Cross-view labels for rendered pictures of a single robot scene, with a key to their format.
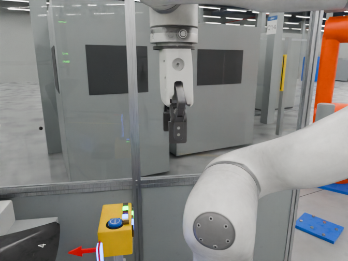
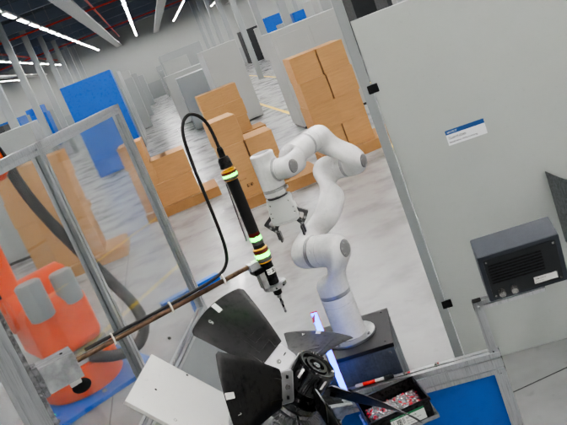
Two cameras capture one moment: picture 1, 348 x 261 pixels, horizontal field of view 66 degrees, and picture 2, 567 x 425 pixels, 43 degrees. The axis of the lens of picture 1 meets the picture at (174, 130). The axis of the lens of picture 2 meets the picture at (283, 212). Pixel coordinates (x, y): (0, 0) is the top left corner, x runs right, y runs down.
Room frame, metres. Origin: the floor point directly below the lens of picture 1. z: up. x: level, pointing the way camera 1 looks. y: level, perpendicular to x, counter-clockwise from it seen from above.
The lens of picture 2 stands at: (-0.36, 2.30, 2.14)
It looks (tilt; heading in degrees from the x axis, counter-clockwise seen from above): 14 degrees down; 290
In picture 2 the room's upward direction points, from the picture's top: 21 degrees counter-clockwise
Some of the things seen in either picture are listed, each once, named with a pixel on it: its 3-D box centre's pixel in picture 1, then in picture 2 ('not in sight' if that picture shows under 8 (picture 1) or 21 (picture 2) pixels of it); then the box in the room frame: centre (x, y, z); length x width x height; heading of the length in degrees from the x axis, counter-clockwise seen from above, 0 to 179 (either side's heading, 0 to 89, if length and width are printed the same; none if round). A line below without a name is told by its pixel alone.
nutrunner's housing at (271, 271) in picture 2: not in sight; (249, 223); (0.42, 0.50, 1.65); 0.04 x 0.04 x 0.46
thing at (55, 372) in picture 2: not in sight; (56, 371); (0.87, 0.93, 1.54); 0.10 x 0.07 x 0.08; 44
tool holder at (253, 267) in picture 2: not in sight; (266, 272); (0.43, 0.51, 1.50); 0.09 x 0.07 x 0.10; 44
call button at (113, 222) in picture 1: (115, 222); not in sight; (0.72, 0.18, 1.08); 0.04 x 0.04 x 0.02
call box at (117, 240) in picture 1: (116, 229); not in sight; (0.77, 0.19, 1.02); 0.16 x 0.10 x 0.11; 9
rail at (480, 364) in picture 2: not in sight; (375, 393); (0.38, 0.13, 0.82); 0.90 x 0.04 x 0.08; 9
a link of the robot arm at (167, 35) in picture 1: (174, 37); (276, 190); (0.50, 0.00, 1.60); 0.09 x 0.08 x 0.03; 9
